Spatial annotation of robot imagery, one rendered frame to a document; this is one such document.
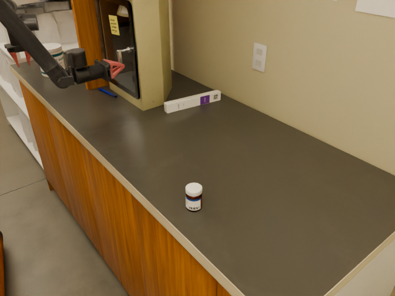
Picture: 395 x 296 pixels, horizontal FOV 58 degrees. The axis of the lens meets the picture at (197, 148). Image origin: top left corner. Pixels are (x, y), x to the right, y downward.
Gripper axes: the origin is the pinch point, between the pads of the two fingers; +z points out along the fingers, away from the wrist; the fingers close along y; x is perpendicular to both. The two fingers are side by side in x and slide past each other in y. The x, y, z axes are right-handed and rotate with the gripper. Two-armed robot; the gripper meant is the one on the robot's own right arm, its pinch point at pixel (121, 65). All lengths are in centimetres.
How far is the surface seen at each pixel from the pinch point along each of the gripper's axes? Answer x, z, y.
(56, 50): 7, -7, 59
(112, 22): -14.3, 4.1, 11.9
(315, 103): 9, 48, -61
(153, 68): 2.4, 12.0, -5.3
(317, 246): 20, -1, -100
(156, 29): -13.1, 14.7, -5.3
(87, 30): -7.7, 0.5, 31.8
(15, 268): 114, -62, 37
